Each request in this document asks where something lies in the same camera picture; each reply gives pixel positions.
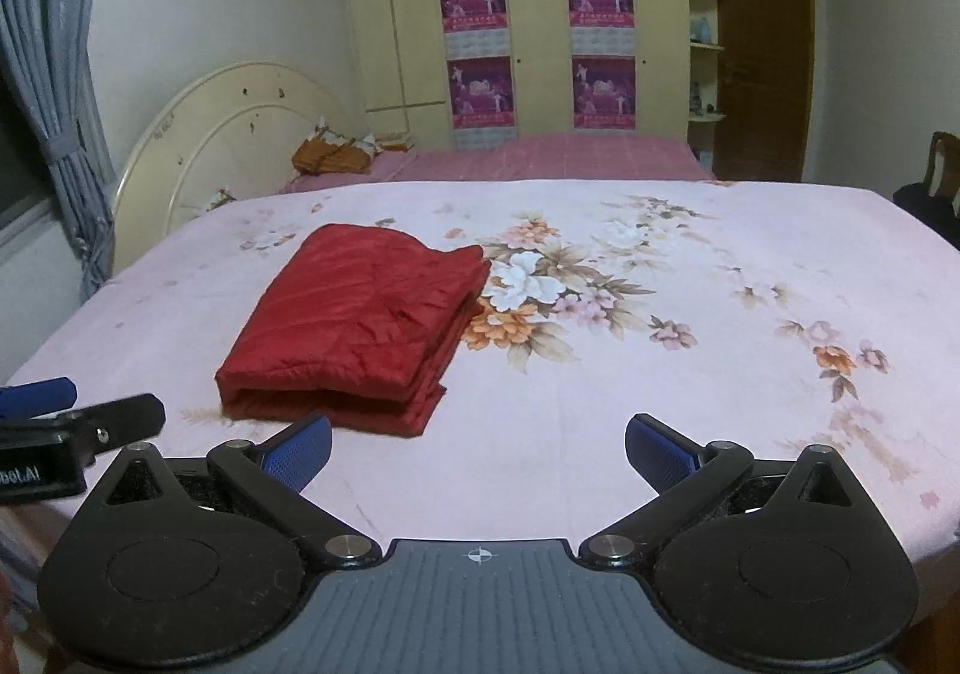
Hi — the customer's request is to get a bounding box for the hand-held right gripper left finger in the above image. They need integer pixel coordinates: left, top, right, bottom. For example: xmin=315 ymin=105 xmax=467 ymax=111
xmin=97 ymin=414 xmax=376 ymax=566

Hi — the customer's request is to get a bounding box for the orange cloth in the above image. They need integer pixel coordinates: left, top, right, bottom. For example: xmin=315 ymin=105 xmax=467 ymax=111
xmin=291 ymin=128 xmax=376 ymax=175

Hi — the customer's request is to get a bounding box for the cream wardrobe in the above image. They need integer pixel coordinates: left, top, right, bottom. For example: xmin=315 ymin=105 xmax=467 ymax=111
xmin=337 ymin=0 xmax=852 ymax=152

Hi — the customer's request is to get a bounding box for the cream corner shelf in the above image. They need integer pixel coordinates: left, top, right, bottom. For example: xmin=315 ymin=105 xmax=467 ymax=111
xmin=682 ymin=0 xmax=730 ymax=174

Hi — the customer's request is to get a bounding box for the pink checked bedspread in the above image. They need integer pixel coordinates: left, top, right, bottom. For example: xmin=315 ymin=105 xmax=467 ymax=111
xmin=277 ymin=133 xmax=715 ymax=195

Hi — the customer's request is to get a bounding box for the floral pink bed sheet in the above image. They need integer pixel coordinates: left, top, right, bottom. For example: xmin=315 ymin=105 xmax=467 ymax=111
xmin=0 ymin=179 xmax=960 ymax=570

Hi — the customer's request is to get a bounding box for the brown wooden door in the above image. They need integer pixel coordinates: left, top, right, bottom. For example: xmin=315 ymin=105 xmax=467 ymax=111
xmin=711 ymin=0 xmax=816 ymax=184

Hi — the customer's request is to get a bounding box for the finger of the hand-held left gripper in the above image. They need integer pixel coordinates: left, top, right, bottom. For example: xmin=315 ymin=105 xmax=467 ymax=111
xmin=0 ymin=393 xmax=167 ymax=454
xmin=0 ymin=378 xmax=80 ymax=419

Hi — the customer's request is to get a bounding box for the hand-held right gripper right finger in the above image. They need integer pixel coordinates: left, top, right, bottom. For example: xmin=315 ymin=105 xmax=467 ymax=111
xmin=580 ymin=413 xmax=863 ymax=568

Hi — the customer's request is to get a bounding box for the cream curved headboard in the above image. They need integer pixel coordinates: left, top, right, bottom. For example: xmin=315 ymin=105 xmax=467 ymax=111
xmin=112 ymin=61 xmax=355 ymax=270

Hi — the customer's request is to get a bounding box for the window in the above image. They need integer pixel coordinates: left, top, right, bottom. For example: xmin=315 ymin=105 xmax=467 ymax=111
xmin=0 ymin=74 xmax=55 ymax=236

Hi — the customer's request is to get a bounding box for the dark wooden chair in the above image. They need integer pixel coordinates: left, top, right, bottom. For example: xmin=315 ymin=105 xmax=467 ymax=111
xmin=892 ymin=130 xmax=960 ymax=229

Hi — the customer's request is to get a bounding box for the red padded jacket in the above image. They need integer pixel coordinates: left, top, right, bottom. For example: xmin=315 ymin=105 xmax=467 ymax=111
xmin=215 ymin=222 xmax=492 ymax=439

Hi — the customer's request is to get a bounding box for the grey blue curtain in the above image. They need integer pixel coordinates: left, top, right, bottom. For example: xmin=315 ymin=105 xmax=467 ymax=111
xmin=0 ymin=0 xmax=119 ymax=306

